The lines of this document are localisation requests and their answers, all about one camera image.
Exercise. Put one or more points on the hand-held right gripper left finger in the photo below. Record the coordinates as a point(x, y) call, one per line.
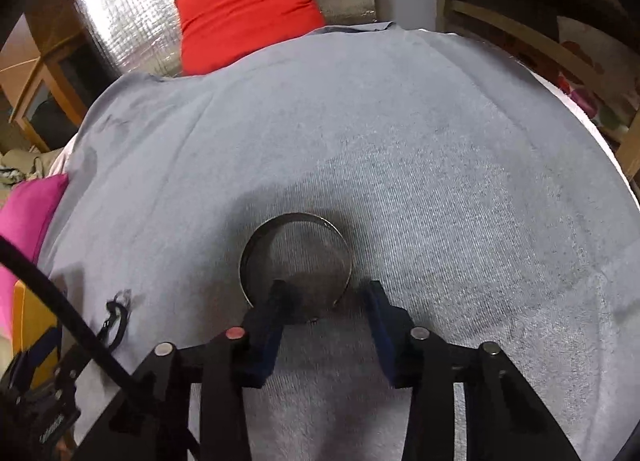
point(270, 341)

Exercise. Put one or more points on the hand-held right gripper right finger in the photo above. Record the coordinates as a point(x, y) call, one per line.
point(382, 336)

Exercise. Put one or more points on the orange storage box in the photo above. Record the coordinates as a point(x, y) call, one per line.
point(30, 311)

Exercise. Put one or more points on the silver bangle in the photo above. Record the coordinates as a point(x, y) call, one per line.
point(300, 218)

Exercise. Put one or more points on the grey towel cloth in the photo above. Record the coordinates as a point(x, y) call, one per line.
point(400, 166)

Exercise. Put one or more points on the pink cushion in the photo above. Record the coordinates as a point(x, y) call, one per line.
point(25, 211)

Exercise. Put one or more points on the beige cloth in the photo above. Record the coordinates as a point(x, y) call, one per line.
point(20, 166)

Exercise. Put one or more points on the red cushion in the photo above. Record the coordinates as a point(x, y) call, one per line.
point(250, 11)

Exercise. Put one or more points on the wooden cabinet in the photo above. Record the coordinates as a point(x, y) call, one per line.
point(50, 71)

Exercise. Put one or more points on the silver insulation mat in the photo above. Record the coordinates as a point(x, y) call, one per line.
point(130, 16)

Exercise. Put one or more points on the wooden side table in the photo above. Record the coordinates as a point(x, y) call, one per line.
point(525, 11)

